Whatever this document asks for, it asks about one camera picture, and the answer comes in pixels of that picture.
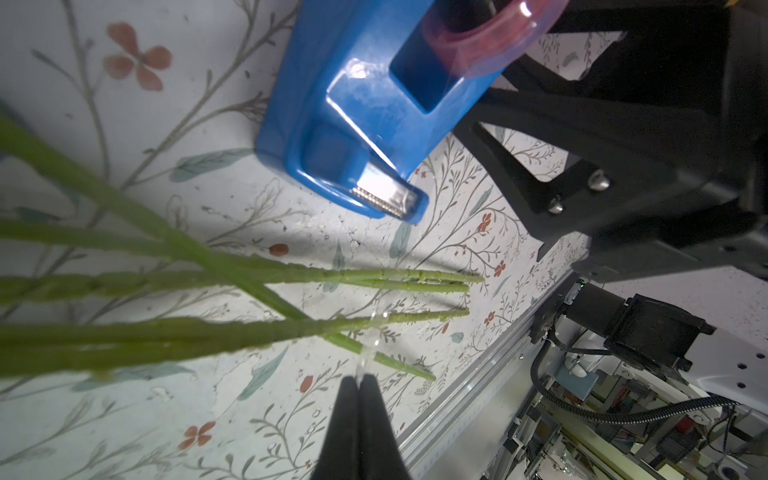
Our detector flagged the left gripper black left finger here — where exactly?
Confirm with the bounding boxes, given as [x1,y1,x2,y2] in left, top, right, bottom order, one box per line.
[310,376,360,480]

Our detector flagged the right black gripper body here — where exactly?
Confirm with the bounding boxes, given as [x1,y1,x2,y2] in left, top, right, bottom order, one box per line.
[453,1,767,283]

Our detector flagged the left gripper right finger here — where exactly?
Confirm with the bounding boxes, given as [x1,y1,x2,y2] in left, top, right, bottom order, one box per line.
[358,374,411,480]

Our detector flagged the pink rose bouquet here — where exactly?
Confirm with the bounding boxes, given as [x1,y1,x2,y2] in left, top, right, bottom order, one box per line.
[1,117,476,377]

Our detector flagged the blue tape dispenser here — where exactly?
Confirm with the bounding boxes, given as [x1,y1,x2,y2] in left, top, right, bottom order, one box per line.
[256,1,566,224]

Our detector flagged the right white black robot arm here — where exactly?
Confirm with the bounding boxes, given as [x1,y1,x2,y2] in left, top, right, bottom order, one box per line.
[454,1,767,425]

